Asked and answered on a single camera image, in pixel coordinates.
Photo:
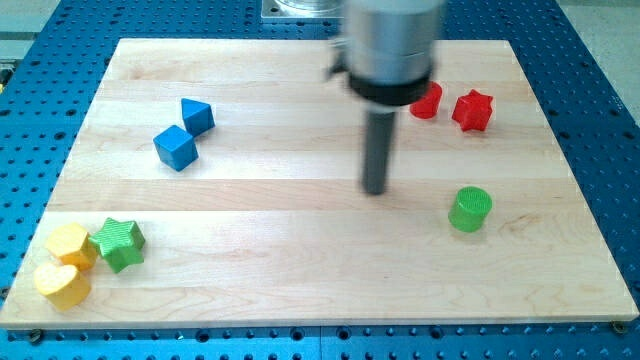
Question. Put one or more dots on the green star block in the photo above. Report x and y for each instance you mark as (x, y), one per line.
(119, 244)

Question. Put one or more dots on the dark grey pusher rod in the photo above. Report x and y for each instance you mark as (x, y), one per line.
(379, 129)

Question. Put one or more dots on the blue triangle block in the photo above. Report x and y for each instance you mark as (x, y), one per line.
(197, 116)

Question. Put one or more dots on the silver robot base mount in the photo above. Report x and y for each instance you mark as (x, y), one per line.
(300, 8)

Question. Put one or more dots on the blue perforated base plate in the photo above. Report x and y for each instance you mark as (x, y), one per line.
(69, 49)

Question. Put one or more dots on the red star block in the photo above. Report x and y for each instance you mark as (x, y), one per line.
(473, 111)

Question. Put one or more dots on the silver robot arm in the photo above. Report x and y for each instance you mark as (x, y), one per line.
(385, 48)

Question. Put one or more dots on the yellow hexagon block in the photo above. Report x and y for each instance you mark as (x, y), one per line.
(70, 244)

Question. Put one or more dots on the yellow heart block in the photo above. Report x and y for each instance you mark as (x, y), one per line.
(64, 286)

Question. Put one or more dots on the light wooden board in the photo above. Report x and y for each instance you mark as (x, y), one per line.
(269, 226)

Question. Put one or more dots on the blue cube block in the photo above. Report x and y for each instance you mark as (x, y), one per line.
(176, 148)

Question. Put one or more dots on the green cylinder block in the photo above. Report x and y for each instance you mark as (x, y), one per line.
(470, 208)

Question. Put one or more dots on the red cylinder block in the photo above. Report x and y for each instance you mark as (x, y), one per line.
(428, 105)

